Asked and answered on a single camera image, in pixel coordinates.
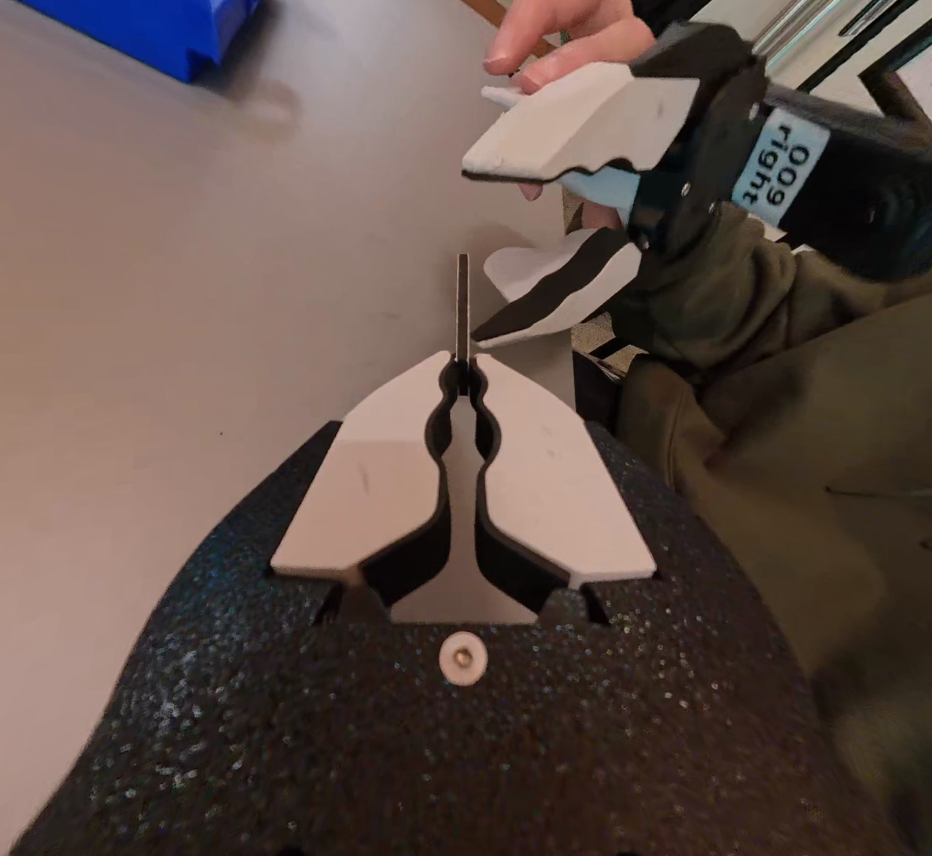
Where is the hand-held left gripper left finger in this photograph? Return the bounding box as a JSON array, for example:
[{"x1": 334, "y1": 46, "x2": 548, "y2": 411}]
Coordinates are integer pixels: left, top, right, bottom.
[{"x1": 271, "y1": 350, "x2": 454, "y2": 607}]

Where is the person's right forearm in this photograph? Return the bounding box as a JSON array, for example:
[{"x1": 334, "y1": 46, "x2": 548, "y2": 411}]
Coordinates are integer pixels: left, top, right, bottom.
[{"x1": 571, "y1": 201, "x2": 932, "y2": 380}]

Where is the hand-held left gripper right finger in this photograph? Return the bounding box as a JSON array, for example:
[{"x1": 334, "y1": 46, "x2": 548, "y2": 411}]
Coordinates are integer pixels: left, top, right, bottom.
[{"x1": 473, "y1": 352, "x2": 658, "y2": 611}]

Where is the person's olive hoodie torso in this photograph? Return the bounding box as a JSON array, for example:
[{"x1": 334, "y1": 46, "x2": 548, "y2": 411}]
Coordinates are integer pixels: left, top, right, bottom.
[{"x1": 619, "y1": 296, "x2": 932, "y2": 835}]

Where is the white adhesive backing sheet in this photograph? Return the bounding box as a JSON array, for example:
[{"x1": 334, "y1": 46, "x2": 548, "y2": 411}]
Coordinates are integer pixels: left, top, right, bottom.
[{"x1": 456, "y1": 253, "x2": 471, "y2": 398}]

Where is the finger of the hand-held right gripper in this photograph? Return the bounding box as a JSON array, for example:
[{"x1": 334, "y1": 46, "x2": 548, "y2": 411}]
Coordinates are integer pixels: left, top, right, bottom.
[
  {"x1": 472, "y1": 229, "x2": 645, "y2": 350},
  {"x1": 461, "y1": 63, "x2": 701, "y2": 214}
]

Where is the black framed sign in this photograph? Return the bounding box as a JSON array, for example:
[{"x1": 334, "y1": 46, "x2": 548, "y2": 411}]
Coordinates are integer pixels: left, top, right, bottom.
[{"x1": 858, "y1": 19, "x2": 932, "y2": 127}]

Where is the person's right hand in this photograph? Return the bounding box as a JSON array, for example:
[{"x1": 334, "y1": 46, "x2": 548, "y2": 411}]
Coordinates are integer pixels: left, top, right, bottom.
[{"x1": 484, "y1": 0, "x2": 658, "y2": 93}]

